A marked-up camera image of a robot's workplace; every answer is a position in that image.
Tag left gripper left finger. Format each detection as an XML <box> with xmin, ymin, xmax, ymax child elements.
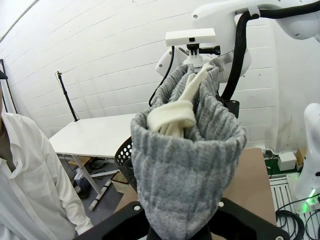
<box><xmin>76</xmin><ymin>201</ymin><xmax>151</xmax><ymax>240</ymax></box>

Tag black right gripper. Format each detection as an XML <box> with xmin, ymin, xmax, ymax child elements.
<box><xmin>216</xmin><ymin>91</ymin><xmax>241</xmax><ymax>121</ymax></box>

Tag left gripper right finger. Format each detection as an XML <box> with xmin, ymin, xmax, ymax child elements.
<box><xmin>207</xmin><ymin>197</ymin><xmax>290</xmax><ymax>240</ymax></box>

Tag cream white sock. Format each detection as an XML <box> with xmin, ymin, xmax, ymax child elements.
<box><xmin>146</xmin><ymin>62</ymin><xmax>213</xmax><ymax>138</ymax></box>

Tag grey training pants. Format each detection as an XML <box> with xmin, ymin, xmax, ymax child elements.
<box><xmin>130</xmin><ymin>63</ymin><xmax>248</xmax><ymax>240</ymax></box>

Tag person's left forearm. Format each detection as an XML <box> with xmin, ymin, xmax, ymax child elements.
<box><xmin>62</xmin><ymin>192</ymin><xmax>94</xmax><ymax>236</ymax></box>

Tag brown cardboard box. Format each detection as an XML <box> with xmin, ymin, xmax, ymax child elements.
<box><xmin>110</xmin><ymin>171</ymin><xmax>131</xmax><ymax>194</ymax></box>

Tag black perforated plastic basket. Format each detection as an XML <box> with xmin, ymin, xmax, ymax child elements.
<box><xmin>114</xmin><ymin>136</ymin><xmax>140</xmax><ymax>192</ymax></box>

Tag small white box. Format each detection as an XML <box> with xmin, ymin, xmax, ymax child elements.
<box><xmin>278</xmin><ymin>152</ymin><xmax>298</xmax><ymax>171</ymax></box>

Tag small cardboard box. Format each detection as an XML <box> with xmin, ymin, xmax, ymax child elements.
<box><xmin>296</xmin><ymin>146</ymin><xmax>308</xmax><ymax>169</ymax></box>

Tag white side table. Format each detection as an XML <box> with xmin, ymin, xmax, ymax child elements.
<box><xmin>48</xmin><ymin>113</ymin><xmax>138</xmax><ymax>212</ymax></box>

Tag person in white shirt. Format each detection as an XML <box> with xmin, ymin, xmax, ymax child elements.
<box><xmin>0</xmin><ymin>86</ymin><xmax>94</xmax><ymax>240</ymax></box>

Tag black tripod pole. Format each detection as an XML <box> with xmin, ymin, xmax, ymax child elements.
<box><xmin>55</xmin><ymin>70</ymin><xmax>80</xmax><ymax>123</ymax></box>

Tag black metal rack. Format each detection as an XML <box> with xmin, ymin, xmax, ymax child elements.
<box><xmin>0</xmin><ymin>58</ymin><xmax>18</xmax><ymax>114</ymax></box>

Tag coiled black floor cables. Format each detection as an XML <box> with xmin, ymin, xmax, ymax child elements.
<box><xmin>274</xmin><ymin>209</ymin><xmax>320</xmax><ymax>240</ymax></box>

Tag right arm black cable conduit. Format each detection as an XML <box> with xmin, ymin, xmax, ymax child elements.
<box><xmin>221</xmin><ymin>0</ymin><xmax>320</xmax><ymax>101</ymax></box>

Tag thin black camera cable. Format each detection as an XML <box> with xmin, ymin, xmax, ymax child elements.
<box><xmin>149</xmin><ymin>46</ymin><xmax>176</xmax><ymax>107</ymax></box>

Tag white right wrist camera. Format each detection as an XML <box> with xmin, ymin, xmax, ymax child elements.
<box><xmin>164</xmin><ymin>28</ymin><xmax>221</xmax><ymax>67</ymax></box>

